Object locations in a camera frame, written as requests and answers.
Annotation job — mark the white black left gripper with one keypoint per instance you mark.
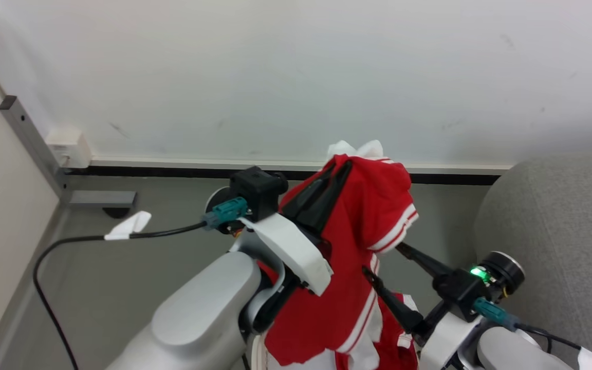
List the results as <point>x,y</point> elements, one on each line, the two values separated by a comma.
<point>296,252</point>

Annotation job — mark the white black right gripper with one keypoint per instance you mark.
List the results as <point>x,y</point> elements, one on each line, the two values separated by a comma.
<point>442,341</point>

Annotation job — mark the red garment with white stripes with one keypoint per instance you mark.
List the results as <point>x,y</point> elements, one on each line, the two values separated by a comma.
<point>352,231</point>

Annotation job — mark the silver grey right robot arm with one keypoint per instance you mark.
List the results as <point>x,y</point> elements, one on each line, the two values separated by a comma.
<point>517,354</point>

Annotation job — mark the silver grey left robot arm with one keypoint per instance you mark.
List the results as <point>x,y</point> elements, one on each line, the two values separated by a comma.
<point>198,318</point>

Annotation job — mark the grey fabric sofa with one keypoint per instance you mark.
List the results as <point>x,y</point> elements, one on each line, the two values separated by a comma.
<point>558,221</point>

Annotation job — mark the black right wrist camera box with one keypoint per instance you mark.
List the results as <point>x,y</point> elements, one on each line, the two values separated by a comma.
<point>458,293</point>

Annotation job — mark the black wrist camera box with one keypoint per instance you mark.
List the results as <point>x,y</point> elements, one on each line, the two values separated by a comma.
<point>458,293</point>
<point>257,190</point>

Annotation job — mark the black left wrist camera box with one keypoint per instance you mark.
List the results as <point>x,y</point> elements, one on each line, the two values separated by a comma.
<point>257,190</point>

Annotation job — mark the white and black wall baseboard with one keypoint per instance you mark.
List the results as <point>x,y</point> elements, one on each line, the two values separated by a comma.
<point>198,165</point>

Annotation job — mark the black round frame foot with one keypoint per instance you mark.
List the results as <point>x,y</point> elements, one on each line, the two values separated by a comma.
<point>116,211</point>

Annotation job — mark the grey metal frame foot bar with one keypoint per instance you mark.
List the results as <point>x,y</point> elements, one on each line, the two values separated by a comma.
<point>103,198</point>

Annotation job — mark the white wall socket box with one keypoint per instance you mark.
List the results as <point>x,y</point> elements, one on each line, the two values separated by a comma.
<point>69,148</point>

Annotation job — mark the grey metal frame post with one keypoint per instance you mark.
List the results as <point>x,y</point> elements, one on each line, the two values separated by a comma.
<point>31,144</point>

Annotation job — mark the grey partition base rail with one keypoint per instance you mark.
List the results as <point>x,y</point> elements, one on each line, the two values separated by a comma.
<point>21,288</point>

